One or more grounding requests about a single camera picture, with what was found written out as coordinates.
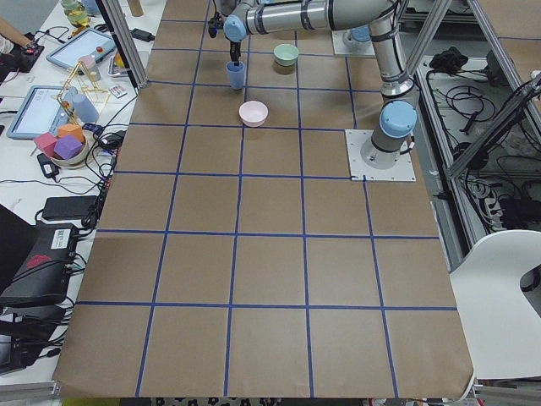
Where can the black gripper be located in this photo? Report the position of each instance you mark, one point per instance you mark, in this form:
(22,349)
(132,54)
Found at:
(234,50)

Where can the blue cup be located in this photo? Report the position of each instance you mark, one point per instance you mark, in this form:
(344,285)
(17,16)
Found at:
(235,74)

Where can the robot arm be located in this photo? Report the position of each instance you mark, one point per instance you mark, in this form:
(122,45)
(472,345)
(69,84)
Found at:
(239,19)

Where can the mint green bowl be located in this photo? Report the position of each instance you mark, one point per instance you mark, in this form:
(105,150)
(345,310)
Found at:
(285,55)

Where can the pink bowl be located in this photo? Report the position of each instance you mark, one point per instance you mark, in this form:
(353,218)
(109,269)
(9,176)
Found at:
(253,113)

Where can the blue framed tablet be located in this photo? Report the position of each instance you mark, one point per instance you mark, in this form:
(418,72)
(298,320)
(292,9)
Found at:
(88,42)
(39,113)

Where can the bowl of coloured blocks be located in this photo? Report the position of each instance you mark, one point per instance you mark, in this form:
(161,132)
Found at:
(68,149)

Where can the black power adapter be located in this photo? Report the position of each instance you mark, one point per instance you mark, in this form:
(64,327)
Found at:
(68,208)

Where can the white chair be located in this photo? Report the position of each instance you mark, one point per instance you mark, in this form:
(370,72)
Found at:
(501,327)

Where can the aluminium frame post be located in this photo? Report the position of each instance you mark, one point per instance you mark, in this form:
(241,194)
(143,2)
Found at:
(113,16)

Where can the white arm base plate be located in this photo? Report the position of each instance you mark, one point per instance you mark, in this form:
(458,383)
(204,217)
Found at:
(367,163)

